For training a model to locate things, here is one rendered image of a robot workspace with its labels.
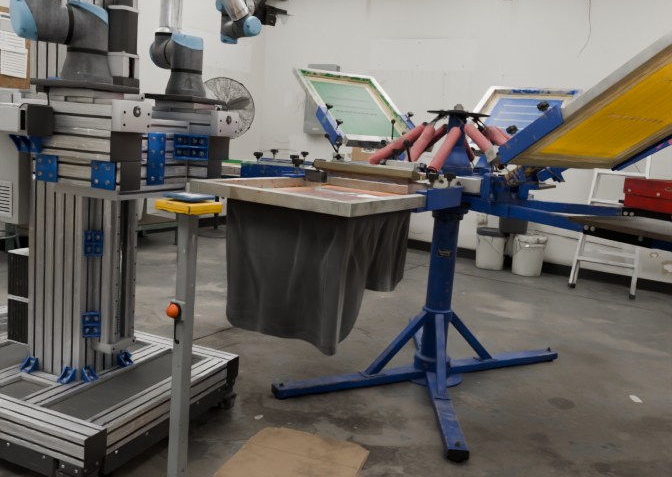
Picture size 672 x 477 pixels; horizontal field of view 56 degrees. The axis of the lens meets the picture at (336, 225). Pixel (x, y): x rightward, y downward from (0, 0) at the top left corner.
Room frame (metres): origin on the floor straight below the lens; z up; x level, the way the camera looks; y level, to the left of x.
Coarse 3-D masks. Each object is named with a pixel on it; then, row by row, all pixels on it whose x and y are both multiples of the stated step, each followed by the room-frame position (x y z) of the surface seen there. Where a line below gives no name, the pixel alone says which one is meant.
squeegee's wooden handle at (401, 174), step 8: (320, 168) 2.36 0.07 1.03; (328, 168) 2.34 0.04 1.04; (336, 168) 2.32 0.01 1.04; (344, 168) 2.30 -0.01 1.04; (352, 168) 2.29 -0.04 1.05; (360, 168) 2.27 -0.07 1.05; (368, 168) 2.25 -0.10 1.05; (376, 168) 2.24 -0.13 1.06; (384, 168) 2.22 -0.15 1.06; (392, 168) 2.21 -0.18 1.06; (376, 176) 2.29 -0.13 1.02; (384, 176) 2.24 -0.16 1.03; (392, 176) 2.20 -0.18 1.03; (400, 176) 2.19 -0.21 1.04; (408, 176) 2.17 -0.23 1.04; (416, 176) 2.20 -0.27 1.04
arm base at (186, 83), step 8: (176, 72) 2.36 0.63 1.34; (184, 72) 2.36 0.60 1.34; (192, 72) 2.37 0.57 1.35; (200, 72) 2.40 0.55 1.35; (168, 80) 2.40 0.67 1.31; (176, 80) 2.35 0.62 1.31; (184, 80) 2.35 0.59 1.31; (192, 80) 2.36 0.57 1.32; (200, 80) 2.40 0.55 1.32; (168, 88) 2.36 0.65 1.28; (176, 88) 2.34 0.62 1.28; (184, 88) 2.35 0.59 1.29; (192, 88) 2.36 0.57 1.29; (200, 88) 2.38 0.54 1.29; (200, 96) 2.38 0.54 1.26
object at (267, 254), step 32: (256, 224) 1.92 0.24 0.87; (288, 224) 1.86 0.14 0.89; (320, 224) 1.80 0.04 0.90; (256, 256) 1.92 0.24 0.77; (288, 256) 1.87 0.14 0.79; (320, 256) 1.82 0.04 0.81; (256, 288) 1.93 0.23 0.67; (288, 288) 1.87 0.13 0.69; (320, 288) 1.81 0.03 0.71; (256, 320) 1.93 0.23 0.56; (288, 320) 1.87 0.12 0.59; (320, 320) 1.81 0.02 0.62
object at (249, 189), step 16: (208, 192) 1.91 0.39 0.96; (224, 192) 1.88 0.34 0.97; (240, 192) 1.84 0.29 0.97; (256, 192) 1.81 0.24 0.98; (272, 192) 1.78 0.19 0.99; (288, 192) 1.80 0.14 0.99; (384, 192) 2.44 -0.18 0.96; (400, 192) 2.40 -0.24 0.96; (304, 208) 1.73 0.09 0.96; (320, 208) 1.70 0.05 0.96; (336, 208) 1.67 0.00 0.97; (352, 208) 1.66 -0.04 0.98; (368, 208) 1.73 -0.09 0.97; (384, 208) 1.81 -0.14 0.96; (400, 208) 1.91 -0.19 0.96
